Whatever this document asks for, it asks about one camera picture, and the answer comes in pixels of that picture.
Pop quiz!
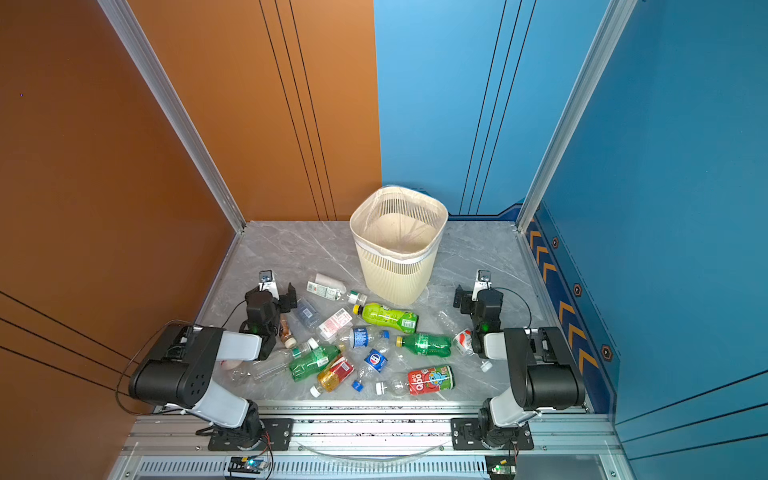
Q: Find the clear bottle green white label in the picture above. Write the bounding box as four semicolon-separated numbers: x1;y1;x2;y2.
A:
306;273;367;305

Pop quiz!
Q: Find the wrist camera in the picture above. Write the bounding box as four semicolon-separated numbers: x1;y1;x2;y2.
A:
258;269;280;300
471;270;492;301

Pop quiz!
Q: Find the beige ribbed waste bin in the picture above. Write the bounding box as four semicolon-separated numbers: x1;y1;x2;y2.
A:
349;185;450;307

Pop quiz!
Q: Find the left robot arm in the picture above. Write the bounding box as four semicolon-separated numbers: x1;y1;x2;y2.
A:
128;271;301;451

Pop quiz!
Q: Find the clear Pepsi bottle blue cap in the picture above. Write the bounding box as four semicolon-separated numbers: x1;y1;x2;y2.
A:
352;348;389;392

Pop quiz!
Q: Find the dark green bottle yellow cap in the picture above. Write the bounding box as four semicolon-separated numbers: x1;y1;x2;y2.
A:
396;333;452;358

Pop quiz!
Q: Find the aluminium corner post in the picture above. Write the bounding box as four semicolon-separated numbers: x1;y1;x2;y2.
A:
515;0;637;233
98;0;246;235

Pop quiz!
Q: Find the green circuit board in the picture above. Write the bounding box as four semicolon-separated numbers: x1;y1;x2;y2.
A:
484;456;517;480
226;456;272;479

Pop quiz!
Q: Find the right green circuit board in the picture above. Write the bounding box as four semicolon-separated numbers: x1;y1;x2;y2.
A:
484;456;517;480

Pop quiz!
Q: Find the clear bottle pink label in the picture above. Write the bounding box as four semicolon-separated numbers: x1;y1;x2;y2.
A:
318;307;353;341

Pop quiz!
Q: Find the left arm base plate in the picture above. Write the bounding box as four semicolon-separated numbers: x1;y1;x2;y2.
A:
207;417;294;453

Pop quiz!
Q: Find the clear soda water bottle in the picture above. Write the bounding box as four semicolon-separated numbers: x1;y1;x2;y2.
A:
295;298;322;330

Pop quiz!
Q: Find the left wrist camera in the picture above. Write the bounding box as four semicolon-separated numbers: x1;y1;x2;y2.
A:
258;269;280;300

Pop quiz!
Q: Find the bright green bottle yellow cap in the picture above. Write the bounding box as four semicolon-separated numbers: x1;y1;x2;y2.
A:
353;303;419;334

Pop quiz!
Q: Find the orange drink bottle red label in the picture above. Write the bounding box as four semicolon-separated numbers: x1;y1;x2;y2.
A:
310;355;355;398

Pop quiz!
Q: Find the clear cola bottle red label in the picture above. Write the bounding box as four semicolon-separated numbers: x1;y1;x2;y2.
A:
437;311;493;373

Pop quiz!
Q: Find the aluminium front rail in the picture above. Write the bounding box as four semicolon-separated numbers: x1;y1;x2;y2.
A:
110;401;633;479

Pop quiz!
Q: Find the left aluminium corner post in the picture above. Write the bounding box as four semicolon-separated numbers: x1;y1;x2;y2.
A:
98;0;246;235

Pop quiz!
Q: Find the clear plastic bin liner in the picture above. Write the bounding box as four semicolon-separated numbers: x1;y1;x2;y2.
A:
349;186;448;265

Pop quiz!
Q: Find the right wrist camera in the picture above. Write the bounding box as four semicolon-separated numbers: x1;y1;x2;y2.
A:
471;270;492;301

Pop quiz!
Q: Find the clear empty bottle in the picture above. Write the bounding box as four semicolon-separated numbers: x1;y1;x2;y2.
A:
229;338;319;384

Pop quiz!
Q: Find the clear bottle blue label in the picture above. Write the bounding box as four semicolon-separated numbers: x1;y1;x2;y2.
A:
337;326;390;349

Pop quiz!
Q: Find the clear bottle red Qoo label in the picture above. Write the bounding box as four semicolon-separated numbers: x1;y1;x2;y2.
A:
375;364;456;398

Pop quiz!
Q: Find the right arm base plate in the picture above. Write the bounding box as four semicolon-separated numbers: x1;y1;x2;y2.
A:
450;418;534;451

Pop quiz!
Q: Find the left green circuit board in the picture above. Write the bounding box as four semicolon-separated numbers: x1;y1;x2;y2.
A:
226;456;272;479

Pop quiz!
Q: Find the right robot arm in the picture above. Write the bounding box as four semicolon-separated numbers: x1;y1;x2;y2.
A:
451;281;586;452

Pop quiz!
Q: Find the brown Nescafe coffee bottle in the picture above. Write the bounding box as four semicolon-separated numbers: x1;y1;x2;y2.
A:
279;315;297;349

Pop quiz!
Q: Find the green bottle white cap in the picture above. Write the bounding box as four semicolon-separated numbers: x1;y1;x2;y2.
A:
288;344;347;382

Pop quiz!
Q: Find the right aluminium corner post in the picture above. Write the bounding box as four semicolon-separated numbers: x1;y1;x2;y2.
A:
515;0;637;233

